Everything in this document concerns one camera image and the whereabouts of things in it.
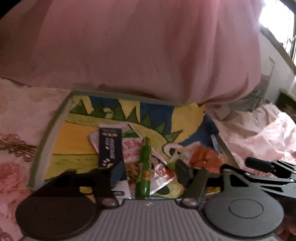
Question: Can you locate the orange snack bag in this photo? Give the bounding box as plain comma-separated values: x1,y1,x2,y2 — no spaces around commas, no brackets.
188,146,223,173

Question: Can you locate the green snack stick packet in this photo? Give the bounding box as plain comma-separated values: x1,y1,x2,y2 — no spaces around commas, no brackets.
135,137,152,199

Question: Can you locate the black and white snack sachet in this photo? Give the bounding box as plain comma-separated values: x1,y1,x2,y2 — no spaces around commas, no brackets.
98,128,123,168

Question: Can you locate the grey cardboard tray with dinosaur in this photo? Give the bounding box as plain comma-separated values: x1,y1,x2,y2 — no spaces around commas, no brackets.
28,91,233,200

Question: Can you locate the dark bedside cabinet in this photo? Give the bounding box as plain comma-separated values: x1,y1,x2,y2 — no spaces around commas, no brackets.
275,88,295,116

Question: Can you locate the floral pink bed sheet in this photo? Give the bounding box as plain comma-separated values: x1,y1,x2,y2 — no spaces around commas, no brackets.
1,79,295,240

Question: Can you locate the pink curtain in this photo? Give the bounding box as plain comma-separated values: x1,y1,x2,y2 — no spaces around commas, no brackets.
1,1,262,104

